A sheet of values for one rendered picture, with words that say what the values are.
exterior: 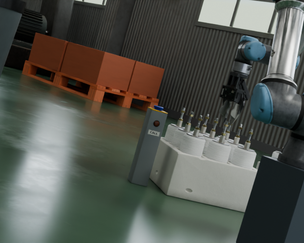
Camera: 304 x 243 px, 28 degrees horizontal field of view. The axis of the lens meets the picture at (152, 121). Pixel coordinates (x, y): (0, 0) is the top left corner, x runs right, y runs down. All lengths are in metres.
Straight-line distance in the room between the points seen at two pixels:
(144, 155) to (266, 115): 0.72
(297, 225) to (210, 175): 0.63
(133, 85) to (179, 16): 1.14
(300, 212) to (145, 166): 0.78
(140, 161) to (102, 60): 3.58
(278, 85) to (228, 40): 4.43
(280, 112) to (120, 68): 4.33
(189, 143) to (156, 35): 4.82
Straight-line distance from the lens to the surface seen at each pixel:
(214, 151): 2.48
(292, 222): 1.90
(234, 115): 2.49
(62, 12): 8.14
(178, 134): 2.56
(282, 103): 1.89
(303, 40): 2.28
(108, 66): 6.02
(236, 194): 2.52
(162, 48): 7.05
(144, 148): 2.44
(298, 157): 1.92
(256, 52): 2.36
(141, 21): 7.48
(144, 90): 6.39
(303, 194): 1.89
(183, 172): 2.41
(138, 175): 2.46
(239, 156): 2.53
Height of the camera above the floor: 0.48
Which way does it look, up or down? 5 degrees down
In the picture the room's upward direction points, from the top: 16 degrees clockwise
